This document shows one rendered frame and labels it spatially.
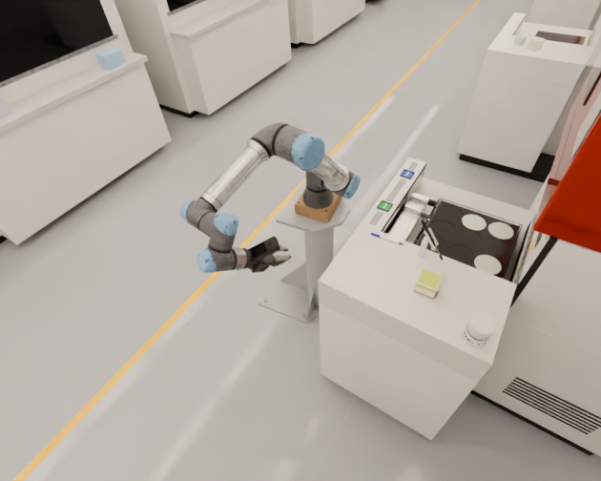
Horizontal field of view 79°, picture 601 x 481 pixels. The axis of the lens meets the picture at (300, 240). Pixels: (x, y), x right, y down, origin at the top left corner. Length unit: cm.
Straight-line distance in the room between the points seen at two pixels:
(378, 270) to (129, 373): 167
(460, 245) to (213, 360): 154
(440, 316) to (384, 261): 29
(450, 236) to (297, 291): 119
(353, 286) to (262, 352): 110
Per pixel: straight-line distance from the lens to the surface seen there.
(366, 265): 144
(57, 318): 300
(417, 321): 133
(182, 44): 418
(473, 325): 126
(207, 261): 116
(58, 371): 276
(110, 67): 359
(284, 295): 250
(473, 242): 171
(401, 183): 182
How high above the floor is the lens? 209
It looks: 48 degrees down
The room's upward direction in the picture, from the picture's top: 5 degrees counter-clockwise
